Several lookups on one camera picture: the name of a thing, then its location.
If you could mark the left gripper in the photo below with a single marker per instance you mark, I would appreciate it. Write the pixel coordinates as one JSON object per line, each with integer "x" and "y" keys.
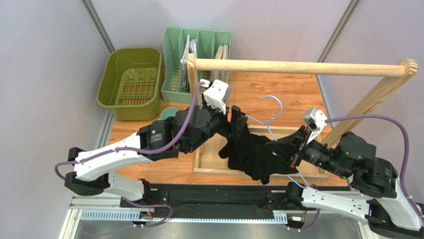
{"x": 238, "y": 121}

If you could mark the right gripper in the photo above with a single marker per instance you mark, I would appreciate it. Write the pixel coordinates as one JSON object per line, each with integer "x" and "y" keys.
{"x": 300, "y": 147}

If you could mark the light blue wire hanger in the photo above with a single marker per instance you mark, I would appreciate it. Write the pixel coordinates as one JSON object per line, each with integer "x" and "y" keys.
{"x": 267, "y": 124}

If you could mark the black tank top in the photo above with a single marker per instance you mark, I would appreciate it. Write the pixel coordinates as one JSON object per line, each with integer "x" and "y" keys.
{"x": 248, "y": 154}

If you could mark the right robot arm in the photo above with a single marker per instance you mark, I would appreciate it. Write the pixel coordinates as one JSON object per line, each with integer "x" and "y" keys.
{"x": 382, "y": 205}

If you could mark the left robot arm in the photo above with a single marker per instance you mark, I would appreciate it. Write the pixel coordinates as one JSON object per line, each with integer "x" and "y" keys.
{"x": 95, "y": 171}

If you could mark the wooden boards in organizer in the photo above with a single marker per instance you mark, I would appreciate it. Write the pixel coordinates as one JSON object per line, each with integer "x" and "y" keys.
{"x": 222, "y": 53}

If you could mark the teal ceramic cup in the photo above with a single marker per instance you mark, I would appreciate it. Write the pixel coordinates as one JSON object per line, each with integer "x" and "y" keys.
{"x": 168, "y": 112}

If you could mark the green slotted file organizer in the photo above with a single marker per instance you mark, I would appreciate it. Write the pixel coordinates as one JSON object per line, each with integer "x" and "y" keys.
{"x": 175, "y": 87}

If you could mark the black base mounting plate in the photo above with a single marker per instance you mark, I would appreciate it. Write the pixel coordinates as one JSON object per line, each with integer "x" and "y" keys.
{"x": 196, "y": 201}

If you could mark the olive green plastic basket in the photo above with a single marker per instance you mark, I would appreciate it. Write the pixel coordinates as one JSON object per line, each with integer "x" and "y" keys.
{"x": 130, "y": 86}

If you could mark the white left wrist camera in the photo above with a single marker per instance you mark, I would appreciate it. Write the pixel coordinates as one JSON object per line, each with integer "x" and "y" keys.
{"x": 216, "y": 94}

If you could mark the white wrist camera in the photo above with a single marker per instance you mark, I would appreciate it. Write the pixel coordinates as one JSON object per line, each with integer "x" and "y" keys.
{"x": 216, "y": 94}
{"x": 315, "y": 120}

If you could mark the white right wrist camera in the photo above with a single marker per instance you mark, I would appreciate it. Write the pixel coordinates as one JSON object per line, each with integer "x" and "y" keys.
{"x": 315, "y": 120}

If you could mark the aluminium rail frame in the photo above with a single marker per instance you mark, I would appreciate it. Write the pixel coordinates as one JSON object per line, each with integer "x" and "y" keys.
{"x": 255, "y": 155}

